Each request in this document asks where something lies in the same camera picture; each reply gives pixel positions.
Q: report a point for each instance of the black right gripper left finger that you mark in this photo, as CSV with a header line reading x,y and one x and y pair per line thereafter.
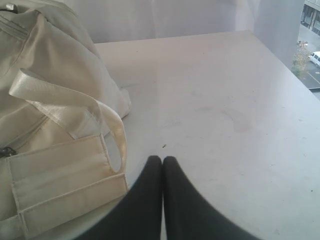
x,y
138,216

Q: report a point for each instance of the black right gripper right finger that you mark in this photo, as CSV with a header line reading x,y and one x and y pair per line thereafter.
x,y
188,215

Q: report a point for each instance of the white van outside window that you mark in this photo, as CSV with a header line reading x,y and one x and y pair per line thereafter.
x,y
314,57

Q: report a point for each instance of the white sheer curtain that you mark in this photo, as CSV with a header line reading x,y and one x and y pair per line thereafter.
x,y
275,23

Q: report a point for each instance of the beige duffel bag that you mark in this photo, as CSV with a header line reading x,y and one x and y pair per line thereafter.
x,y
63,147

